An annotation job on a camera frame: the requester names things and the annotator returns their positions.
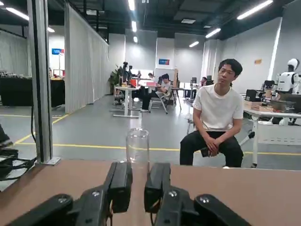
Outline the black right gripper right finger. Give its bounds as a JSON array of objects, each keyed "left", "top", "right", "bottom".
[{"left": 143, "top": 162, "right": 252, "bottom": 226}]

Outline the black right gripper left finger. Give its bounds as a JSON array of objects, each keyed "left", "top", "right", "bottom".
[{"left": 7, "top": 161, "right": 134, "bottom": 226}]

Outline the clear glass test tube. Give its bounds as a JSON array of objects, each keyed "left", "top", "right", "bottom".
[{"left": 126, "top": 128, "right": 151, "bottom": 176}]

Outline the white standing desk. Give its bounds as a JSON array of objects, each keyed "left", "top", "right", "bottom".
[{"left": 112, "top": 85, "right": 142, "bottom": 119}]

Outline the person at desk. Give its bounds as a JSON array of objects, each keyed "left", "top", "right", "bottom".
[{"left": 141, "top": 73, "right": 172, "bottom": 111}]

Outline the seated person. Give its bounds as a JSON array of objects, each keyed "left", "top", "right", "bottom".
[{"left": 180, "top": 58, "right": 245, "bottom": 168}]

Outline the green potted plant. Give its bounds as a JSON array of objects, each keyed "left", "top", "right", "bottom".
[{"left": 110, "top": 65, "right": 123, "bottom": 95}]

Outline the white curtain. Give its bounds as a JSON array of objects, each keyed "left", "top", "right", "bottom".
[{"left": 63, "top": 2, "right": 110, "bottom": 114}]

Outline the wooden box stack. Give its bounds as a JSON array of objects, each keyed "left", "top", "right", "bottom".
[{"left": 244, "top": 100, "right": 275, "bottom": 113}]

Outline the white folding desk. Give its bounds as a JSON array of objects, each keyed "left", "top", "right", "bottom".
[{"left": 242, "top": 107, "right": 301, "bottom": 168}]

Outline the black desktop device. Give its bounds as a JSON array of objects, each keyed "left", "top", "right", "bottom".
[{"left": 246, "top": 89, "right": 262, "bottom": 102}]

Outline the black draped table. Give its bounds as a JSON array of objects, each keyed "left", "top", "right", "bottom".
[{"left": 0, "top": 77, "right": 66, "bottom": 109}]

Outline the white humanoid robot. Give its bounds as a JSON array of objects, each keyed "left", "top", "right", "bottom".
[{"left": 274, "top": 58, "right": 301, "bottom": 95}]

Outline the black cable bundle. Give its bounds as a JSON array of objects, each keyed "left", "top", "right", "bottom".
[{"left": 0, "top": 122, "right": 37, "bottom": 182}]

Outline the aluminium frame post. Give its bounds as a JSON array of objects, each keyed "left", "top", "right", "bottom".
[{"left": 27, "top": 0, "right": 62, "bottom": 167}]

